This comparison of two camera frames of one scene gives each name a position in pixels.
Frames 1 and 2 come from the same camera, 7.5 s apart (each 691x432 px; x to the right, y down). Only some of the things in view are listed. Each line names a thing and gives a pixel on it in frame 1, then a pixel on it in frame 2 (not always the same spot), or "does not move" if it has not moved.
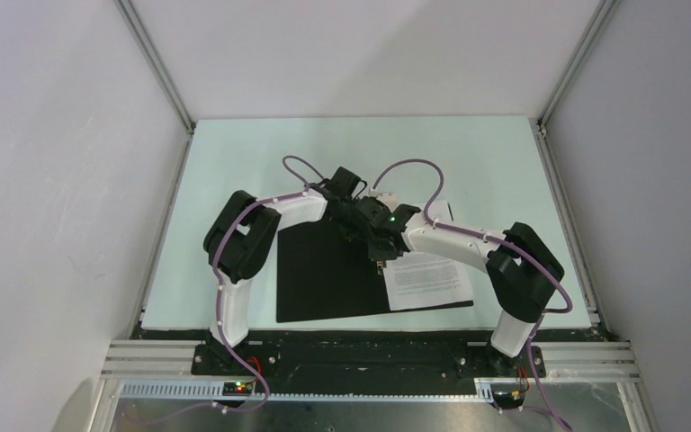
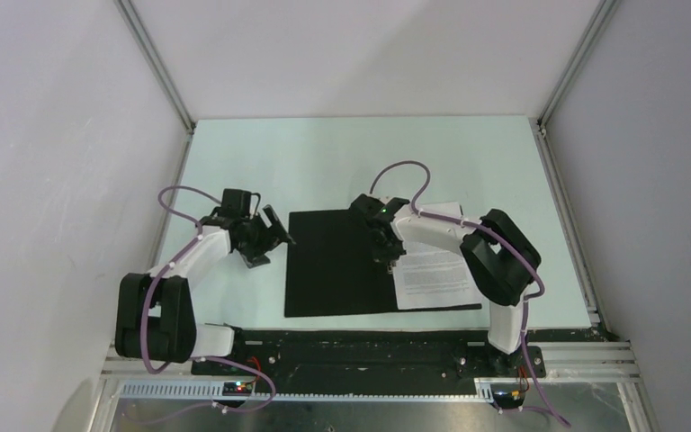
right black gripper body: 372,234 does not move
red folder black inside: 321,273 does not move
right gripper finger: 376,248 does not move
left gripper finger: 355,229 → 255,256
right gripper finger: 390,249 does not move
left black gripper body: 346,206 → 256,233
